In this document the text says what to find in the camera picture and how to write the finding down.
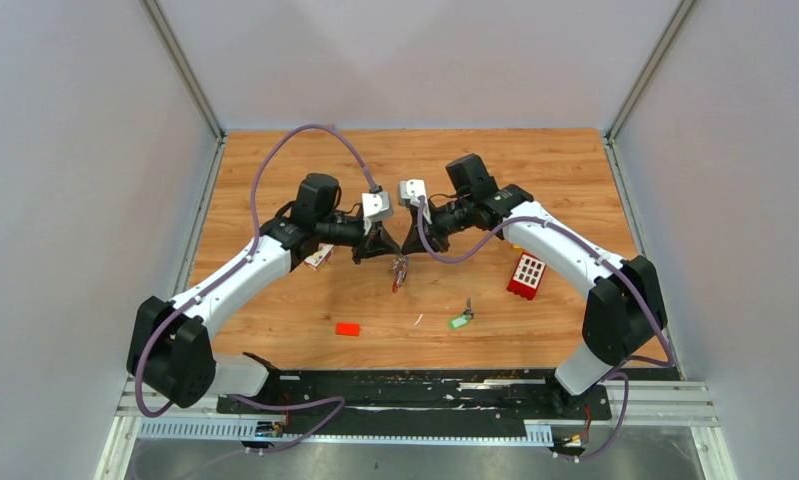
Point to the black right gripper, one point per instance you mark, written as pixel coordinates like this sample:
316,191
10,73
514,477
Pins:
414,241

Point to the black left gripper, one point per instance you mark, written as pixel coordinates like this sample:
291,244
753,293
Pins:
375,243

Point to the metal key organizer red handle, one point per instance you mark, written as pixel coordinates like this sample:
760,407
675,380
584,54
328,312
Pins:
399,268

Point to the key with green tag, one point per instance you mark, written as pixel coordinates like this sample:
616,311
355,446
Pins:
464,318

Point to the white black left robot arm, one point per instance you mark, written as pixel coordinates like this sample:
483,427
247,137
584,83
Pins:
171,346

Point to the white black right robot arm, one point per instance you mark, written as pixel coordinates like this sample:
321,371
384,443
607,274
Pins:
624,303

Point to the small pink white box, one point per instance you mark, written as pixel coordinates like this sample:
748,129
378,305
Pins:
321,257

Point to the small orange red block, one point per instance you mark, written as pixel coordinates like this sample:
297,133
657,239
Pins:
347,329

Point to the red tray with white slots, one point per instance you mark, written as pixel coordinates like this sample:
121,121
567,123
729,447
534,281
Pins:
526,276

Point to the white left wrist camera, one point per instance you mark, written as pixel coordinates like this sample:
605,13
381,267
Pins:
376,206

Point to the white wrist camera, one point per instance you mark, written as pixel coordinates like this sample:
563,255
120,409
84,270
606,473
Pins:
410,191
376,206

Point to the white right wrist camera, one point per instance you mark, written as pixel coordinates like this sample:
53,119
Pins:
410,191

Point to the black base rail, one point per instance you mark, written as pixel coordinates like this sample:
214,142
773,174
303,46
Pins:
434,402

